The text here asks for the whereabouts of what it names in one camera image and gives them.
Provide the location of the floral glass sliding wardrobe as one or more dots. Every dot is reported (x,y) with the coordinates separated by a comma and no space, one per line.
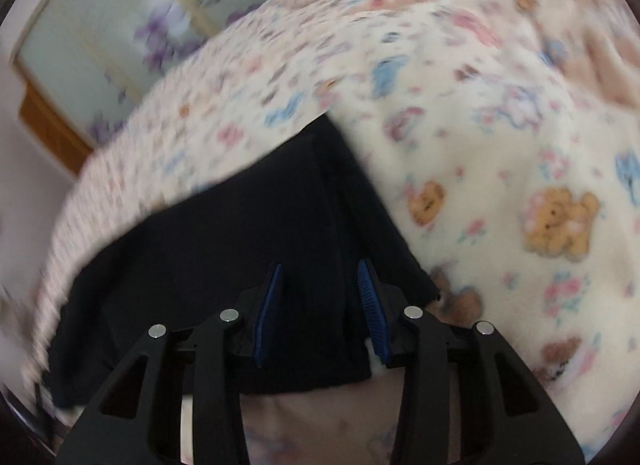
(90,45)

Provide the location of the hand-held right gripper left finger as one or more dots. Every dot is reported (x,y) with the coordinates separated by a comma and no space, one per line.
(264,317)

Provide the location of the black pants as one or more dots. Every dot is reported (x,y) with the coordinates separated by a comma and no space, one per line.
(200,270)

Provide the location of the brown wooden door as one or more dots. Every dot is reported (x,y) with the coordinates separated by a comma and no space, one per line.
(50,127)

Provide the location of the bear printed fleece blanket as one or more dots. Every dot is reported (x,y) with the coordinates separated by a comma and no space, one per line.
(475,145)

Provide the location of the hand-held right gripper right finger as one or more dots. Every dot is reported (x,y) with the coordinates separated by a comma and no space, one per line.
(373,312)

